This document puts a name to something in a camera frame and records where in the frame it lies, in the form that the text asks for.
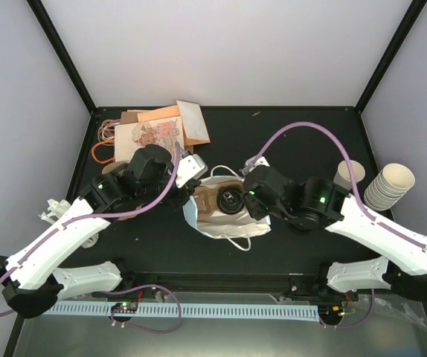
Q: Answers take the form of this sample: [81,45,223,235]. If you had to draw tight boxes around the black lid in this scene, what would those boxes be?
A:
[216,185,244,215]

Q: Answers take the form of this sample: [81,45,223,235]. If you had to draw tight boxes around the single brown pulp cup carrier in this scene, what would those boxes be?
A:
[193,176,244,221]

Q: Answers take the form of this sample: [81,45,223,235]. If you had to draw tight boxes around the light blue paper bag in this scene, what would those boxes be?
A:
[183,165,271,251]

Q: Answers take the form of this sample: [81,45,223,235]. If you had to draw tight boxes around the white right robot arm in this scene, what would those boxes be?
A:
[242,164,427,301]

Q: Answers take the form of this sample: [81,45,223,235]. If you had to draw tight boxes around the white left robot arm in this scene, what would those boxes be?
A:
[0,144,207,318]

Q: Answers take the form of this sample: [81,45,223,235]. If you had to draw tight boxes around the illustrated greeting card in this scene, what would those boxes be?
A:
[114,117,184,161]

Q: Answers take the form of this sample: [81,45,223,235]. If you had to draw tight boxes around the rubber bands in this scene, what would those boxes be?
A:
[91,119,121,164]

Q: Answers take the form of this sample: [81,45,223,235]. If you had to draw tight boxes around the brown cardboard sleeve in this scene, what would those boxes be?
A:
[120,109,144,125]

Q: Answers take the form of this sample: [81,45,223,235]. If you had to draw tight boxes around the white plastic cutlery pile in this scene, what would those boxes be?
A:
[39,199,99,248]

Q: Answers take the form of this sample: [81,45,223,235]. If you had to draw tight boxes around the stack of white paper cups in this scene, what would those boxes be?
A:
[364,163,416,212]

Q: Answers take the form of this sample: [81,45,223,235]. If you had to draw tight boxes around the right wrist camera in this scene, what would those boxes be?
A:
[240,156,270,177]

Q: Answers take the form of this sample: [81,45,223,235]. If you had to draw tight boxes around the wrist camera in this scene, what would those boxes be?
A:
[176,154,208,187]
[240,156,270,177]

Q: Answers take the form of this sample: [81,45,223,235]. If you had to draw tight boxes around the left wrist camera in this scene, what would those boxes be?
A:
[176,154,208,187]

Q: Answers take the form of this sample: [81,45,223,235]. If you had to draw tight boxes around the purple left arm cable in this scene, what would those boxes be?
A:
[0,142,192,334]

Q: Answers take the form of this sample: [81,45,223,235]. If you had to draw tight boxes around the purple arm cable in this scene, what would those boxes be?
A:
[241,120,427,331]
[0,142,192,334]

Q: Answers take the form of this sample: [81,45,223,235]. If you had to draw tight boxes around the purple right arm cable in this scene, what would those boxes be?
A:
[241,120,427,331]

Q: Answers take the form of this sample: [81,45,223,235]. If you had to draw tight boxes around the light blue cable duct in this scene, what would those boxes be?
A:
[45,300,319,322]

